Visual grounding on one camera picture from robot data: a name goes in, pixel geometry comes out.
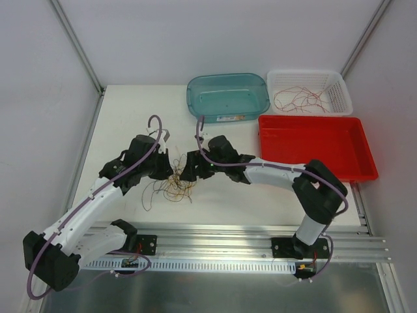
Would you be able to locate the thin red wire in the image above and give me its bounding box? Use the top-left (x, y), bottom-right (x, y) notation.
top-left (276, 86), bottom-right (330, 114)
top-left (272, 85), bottom-right (327, 114)
top-left (293, 85), bottom-right (332, 114)

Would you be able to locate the aluminium frame post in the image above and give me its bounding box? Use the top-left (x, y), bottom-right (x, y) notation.
top-left (48, 0), bottom-right (105, 95)
top-left (340, 0), bottom-right (394, 79)

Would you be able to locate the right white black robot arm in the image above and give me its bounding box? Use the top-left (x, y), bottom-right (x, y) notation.
top-left (180, 136), bottom-right (348, 260)

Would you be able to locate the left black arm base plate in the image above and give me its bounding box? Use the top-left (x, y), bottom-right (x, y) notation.
top-left (133, 234), bottom-right (158, 256)

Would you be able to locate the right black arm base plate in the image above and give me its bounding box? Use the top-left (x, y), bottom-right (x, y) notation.
top-left (271, 237), bottom-right (330, 260)

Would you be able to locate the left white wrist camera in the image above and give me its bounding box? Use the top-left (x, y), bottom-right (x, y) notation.
top-left (146, 127), bottom-right (170, 145)

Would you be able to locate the teal transparent plastic bin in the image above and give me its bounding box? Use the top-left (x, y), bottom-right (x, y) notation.
top-left (186, 73), bottom-right (270, 123)

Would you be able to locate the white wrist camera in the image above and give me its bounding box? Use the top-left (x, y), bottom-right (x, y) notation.
top-left (146, 127), bottom-right (170, 145)
top-left (198, 132), bottom-right (213, 141)

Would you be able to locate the red plastic tray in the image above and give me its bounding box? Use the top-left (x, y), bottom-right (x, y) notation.
top-left (258, 115), bottom-right (379, 183)

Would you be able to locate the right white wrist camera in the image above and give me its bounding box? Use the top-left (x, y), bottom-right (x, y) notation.
top-left (198, 132), bottom-right (213, 141)

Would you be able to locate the left aluminium frame post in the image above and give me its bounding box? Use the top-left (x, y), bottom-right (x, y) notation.
top-left (48, 0), bottom-right (105, 95)

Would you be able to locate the white perforated plastic basket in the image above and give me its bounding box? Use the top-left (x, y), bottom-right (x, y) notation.
top-left (266, 70), bottom-right (353, 116)

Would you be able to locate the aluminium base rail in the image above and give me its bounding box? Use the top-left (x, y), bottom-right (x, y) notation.
top-left (133, 222), bottom-right (394, 263)

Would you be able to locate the right aluminium frame post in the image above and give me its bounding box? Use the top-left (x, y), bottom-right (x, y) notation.
top-left (340, 0), bottom-right (394, 79)

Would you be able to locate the yellow black wire bundle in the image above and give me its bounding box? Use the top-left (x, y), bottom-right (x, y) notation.
top-left (141, 146), bottom-right (199, 211)

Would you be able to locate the white slotted cable duct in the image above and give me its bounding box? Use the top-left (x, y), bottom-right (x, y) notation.
top-left (83, 256), bottom-right (296, 275)

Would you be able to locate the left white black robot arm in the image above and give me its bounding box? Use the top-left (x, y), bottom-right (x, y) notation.
top-left (23, 130), bottom-right (173, 291)

